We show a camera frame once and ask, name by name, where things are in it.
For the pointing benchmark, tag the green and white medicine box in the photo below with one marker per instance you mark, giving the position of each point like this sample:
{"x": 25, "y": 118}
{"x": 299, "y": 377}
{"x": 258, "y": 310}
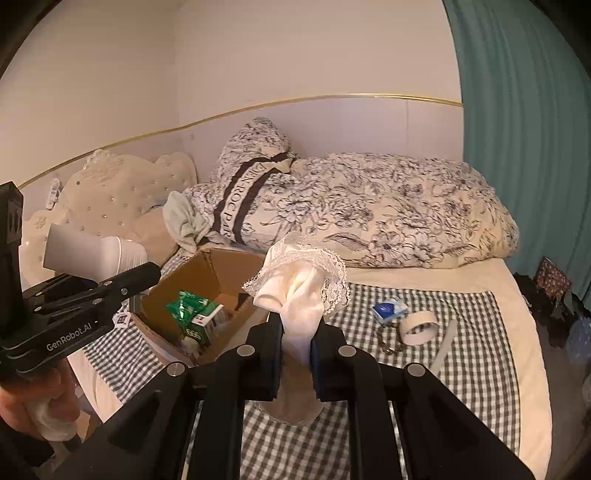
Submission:
{"x": 203, "y": 330}

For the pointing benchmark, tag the floral pillow with dark band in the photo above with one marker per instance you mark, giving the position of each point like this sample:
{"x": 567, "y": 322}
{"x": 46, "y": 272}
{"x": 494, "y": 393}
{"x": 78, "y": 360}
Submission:
{"x": 249, "y": 184}

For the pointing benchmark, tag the light green towel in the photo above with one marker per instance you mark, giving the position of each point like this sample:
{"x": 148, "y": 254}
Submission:
{"x": 184, "y": 221}

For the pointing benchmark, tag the person's left hand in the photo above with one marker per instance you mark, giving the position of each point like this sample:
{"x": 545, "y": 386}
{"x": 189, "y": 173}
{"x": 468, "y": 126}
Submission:
{"x": 23, "y": 397}

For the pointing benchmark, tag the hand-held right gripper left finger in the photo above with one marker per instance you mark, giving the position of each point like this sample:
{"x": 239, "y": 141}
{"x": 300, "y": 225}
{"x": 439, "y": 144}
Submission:
{"x": 275, "y": 360}

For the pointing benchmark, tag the blue tissue pack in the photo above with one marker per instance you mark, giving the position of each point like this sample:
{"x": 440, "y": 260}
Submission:
{"x": 388, "y": 311}

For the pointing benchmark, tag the checkered blanket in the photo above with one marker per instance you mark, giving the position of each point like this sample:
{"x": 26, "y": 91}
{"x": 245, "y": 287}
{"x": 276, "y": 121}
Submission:
{"x": 415, "y": 392}

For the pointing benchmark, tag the gold wall trim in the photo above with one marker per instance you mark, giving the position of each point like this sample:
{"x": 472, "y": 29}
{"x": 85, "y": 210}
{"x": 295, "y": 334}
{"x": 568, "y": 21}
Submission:
{"x": 323, "y": 97}

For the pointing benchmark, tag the white tape roll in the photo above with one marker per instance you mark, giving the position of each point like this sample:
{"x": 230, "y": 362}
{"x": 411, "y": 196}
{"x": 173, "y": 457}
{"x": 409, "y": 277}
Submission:
{"x": 418, "y": 330}

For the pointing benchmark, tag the white plastic strip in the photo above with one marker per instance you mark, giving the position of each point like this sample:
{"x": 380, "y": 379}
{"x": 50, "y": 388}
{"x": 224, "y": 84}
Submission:
{"x": 445, "y": 346}

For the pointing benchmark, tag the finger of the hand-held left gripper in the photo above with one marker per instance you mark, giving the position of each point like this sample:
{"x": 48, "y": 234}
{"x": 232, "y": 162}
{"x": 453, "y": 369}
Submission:
{"x": 124, "y": 281}

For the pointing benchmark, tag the frosted white cup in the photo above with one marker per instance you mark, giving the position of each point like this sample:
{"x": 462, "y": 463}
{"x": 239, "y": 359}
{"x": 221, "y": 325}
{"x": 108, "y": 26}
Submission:
{"x": 83, "y": 254}

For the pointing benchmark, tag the cream tufted headboard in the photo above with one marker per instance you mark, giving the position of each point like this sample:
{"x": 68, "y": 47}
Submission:
{"x": 115, "y": 194}

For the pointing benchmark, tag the white wall charger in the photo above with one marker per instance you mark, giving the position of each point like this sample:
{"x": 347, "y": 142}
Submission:
{"x": 53, "y": 191}

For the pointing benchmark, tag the cardboard box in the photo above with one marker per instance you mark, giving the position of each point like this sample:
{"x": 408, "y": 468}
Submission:
{"x": 221, "y": 272}

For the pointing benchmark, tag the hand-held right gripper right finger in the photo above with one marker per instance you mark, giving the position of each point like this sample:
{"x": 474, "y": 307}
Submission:
{"x": 318, "y": 364}

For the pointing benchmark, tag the green snack packet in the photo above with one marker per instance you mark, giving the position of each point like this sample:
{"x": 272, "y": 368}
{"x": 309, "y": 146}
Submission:
{"x": 184, "y": 307}

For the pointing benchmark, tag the patterned dark bag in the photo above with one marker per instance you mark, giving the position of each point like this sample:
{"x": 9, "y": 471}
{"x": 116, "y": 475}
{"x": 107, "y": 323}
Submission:
{"x": 551, "y": 277}

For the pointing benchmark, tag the beige pillow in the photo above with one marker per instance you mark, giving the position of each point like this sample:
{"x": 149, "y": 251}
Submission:
{"x": 152, "y": 235}

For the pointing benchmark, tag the teal curtain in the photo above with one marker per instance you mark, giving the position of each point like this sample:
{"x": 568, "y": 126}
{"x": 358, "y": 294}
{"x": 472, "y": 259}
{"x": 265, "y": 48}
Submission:
{"x": 521, "y": 138}

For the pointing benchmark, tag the floral duvet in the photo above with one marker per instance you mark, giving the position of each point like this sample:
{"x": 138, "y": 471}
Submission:
{"x": 392, "y": 207}

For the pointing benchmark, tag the white lace sock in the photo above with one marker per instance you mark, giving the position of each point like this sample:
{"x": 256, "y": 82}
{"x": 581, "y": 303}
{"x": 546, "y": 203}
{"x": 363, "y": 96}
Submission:
{"x": 300, "y": 295}

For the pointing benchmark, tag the blue plastic bag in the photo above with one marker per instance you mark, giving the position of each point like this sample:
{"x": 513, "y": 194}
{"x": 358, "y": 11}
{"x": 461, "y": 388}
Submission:
{"x": 579, "y": 341}

